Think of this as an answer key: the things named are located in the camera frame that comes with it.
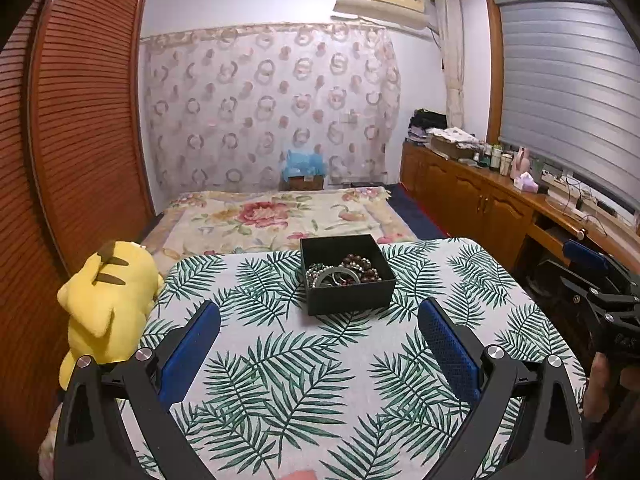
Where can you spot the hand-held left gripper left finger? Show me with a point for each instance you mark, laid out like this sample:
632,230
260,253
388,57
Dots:
192,350

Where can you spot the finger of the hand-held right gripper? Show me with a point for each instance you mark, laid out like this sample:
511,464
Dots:
575,287
585,255

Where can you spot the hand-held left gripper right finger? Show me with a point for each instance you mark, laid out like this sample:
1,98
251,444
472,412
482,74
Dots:
447,350

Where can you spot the black jewelry box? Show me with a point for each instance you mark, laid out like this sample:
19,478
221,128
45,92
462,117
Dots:
350,297

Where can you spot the pale green jade bangle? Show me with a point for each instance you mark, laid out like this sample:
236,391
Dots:
327,280

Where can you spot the person's right hand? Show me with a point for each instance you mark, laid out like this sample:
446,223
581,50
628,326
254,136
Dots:
597,390

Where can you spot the pink tissue pack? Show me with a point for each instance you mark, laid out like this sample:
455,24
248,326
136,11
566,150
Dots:
527,183

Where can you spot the yellow plush toy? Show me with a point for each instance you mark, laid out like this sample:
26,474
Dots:
110,285

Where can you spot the palm leaf print tablecloth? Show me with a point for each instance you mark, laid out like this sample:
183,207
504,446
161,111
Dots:
300,360

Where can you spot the pink bottle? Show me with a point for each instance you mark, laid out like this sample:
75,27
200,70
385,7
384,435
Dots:
521,162

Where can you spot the long wooden cabinet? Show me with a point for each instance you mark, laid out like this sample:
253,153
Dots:
475,195

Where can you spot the row of small bottles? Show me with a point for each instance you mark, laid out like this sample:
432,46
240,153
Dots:
495,160

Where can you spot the dark blue bed sheet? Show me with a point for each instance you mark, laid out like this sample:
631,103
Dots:
415,210

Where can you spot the floral bed blanket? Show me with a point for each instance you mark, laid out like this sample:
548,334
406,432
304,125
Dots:
250,215

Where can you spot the grey window blind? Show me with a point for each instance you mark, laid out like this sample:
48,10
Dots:
565,85

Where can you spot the small cardboard box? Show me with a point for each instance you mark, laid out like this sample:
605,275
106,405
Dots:
305,183

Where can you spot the pile of folded clothes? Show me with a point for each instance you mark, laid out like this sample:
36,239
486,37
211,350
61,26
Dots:
425,122

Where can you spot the blue plastic bag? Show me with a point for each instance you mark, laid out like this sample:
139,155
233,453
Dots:
300,162

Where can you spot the beige tied curtain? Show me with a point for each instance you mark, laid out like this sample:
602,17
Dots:
450,60

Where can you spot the wooden louvered wardrobe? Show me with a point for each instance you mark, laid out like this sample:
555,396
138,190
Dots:
85,110

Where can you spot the wooden window frame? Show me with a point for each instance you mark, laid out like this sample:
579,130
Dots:
495,60

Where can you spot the cream wall air conditioner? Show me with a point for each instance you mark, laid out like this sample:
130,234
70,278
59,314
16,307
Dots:
380,0

